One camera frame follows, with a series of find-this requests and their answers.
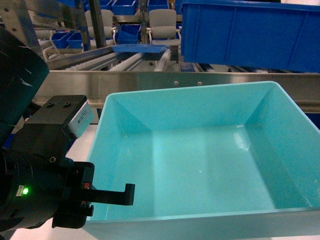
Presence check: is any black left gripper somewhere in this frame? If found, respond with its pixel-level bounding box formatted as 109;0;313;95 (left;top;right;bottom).
0;95;136;229

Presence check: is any turquoise plastic bin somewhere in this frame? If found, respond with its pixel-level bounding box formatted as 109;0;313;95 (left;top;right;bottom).
84;81;320;240

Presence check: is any large blue bin on shelf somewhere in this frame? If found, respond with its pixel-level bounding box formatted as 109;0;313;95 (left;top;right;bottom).
181;0;320;73

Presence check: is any flat blue bin lid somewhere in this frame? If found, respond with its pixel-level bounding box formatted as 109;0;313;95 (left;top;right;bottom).
111;44;169;53

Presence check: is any grey office chair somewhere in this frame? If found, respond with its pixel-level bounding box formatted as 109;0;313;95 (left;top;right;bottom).
85;8;117;49
146;9;181;46

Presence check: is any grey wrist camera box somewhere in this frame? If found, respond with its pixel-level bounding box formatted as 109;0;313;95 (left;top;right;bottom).
67;101;94;139

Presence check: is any steel shelf front rail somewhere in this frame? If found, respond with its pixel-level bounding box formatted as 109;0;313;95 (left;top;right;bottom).
33;70;320;113

